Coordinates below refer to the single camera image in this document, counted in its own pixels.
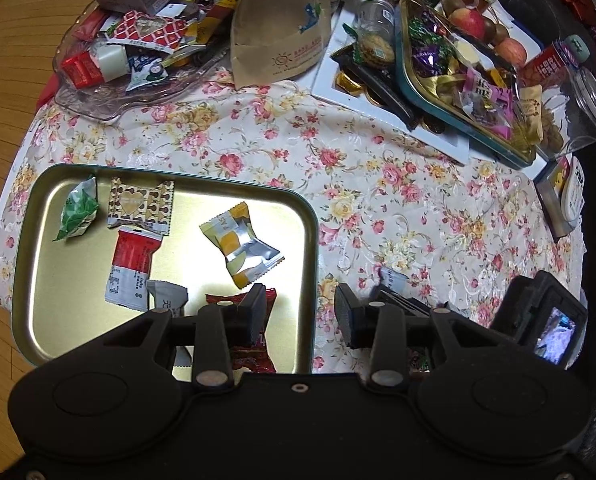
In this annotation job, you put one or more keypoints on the gold tin tray teal rim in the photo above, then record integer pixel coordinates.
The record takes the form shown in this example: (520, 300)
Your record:
(188, 255)

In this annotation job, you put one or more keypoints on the yellow silver snack packet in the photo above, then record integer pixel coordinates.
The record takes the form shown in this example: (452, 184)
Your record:
(238, 245)

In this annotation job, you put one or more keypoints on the flat red packet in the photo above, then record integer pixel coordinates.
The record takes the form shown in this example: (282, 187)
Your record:
(89, 25)

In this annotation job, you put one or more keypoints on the grey white snack packet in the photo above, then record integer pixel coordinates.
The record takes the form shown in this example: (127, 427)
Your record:
(167, 295)

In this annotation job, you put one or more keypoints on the glass cookie jar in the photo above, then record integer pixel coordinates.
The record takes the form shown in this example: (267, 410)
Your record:
(375, 25)

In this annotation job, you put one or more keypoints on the beige kraft snack packet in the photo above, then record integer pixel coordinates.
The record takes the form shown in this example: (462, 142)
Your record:
(530, 110)

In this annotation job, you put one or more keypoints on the floral tablecloth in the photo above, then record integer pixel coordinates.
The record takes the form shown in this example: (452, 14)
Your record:
(378, 185)

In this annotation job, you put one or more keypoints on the green white snack packet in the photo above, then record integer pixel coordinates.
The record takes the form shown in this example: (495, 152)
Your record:
(78, 210)

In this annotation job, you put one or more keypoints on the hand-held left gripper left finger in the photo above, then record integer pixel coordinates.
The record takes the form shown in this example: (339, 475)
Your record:
(259, 310)

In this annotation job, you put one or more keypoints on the black snack bar packet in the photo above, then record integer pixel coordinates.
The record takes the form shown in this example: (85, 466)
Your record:
(385, 90)

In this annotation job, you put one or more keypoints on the teal gold candy tray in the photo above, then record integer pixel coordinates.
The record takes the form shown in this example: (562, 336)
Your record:
(483, 132)

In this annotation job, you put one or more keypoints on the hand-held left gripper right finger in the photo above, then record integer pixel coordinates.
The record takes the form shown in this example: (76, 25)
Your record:
(344, 312)

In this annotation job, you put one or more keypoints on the white blue-text snack packet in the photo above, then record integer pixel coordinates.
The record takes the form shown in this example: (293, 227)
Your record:
(393, 279)

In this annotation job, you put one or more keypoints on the white chocolate box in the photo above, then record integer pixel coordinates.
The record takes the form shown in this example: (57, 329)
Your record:
(428, 135)

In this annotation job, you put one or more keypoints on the red label jar green lid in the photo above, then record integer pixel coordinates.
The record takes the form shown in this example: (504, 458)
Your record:
(548, 62)

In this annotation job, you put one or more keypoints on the red white snack packet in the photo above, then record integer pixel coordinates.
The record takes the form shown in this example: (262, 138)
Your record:
(130, 265)

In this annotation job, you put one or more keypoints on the clear glass jar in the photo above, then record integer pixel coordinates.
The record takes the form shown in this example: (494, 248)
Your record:
(585, 110)

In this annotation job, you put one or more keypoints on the brown paper bag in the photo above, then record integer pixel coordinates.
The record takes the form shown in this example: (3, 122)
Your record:
(278, 35)

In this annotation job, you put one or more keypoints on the dark red snack packet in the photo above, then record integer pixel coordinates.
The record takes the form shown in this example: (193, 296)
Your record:
(250, 355)

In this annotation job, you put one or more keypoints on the blue white cartoon packet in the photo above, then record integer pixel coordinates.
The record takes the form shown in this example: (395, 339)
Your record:
(148, 72)

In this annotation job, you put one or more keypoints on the brown kiwi fruit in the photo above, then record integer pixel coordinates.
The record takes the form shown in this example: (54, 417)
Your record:
(453, 4)

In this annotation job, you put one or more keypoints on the clear glass dish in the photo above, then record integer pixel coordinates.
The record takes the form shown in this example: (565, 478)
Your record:
(93, 102)

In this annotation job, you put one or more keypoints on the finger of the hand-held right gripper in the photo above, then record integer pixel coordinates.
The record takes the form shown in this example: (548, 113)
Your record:
(408, 305)

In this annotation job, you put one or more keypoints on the red lattice snack packet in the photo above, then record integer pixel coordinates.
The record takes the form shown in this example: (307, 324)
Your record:
(145, 30)

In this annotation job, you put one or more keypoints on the green wrapped candy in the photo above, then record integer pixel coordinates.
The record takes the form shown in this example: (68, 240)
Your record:
(418, 358)

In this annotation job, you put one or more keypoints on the small red packet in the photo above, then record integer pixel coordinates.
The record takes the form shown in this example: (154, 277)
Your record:
(80, 70)

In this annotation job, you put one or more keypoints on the pink snack packet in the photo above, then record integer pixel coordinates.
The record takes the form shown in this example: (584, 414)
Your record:
(488, 95)

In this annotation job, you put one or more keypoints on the red apple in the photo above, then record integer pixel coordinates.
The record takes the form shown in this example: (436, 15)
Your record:
(512, 52)
(468, 22)

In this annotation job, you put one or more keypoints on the brown heart candy packet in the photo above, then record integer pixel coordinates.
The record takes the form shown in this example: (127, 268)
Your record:
(138, 205)

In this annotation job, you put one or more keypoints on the pile of purple candies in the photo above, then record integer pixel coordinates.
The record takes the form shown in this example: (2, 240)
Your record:
(430, 47)

